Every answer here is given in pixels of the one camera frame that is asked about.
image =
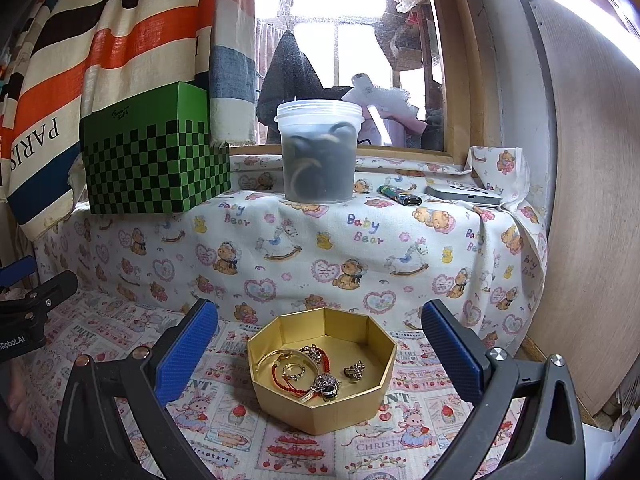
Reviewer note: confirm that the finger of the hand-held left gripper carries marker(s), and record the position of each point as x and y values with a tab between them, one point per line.
50	287
17	270

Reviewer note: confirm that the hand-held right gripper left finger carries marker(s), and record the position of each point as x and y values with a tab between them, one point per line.
187	355

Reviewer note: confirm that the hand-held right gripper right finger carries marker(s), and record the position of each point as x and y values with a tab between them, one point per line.
452	355

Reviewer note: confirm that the gold octagonal box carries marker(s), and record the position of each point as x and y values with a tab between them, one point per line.
350	330

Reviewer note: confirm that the person's left forearm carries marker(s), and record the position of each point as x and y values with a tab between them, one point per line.
15	400

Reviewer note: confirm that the bear printed cloth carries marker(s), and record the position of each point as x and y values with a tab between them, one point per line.
350	260

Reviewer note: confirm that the white power bank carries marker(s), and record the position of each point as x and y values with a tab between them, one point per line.
462	194

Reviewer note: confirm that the green checkered box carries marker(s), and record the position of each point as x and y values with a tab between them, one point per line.
150	160

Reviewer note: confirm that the colourful lighter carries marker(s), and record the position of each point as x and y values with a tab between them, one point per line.
397	195

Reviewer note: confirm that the white flat device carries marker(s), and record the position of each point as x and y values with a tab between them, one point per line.
605	452

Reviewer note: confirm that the clear plastic tub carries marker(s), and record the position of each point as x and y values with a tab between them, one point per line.
317	160

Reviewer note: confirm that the pink hanging garment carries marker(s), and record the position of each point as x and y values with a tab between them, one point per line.
395	120

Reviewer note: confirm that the orange black striped curtain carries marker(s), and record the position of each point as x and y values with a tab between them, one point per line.
125	35

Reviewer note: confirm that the blue striped cloth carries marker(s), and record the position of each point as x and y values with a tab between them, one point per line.
232	60

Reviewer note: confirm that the dark grey hanging garment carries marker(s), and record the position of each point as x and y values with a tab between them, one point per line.
287	80

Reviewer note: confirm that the wooden window frame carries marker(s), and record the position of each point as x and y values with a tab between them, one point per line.
457	85

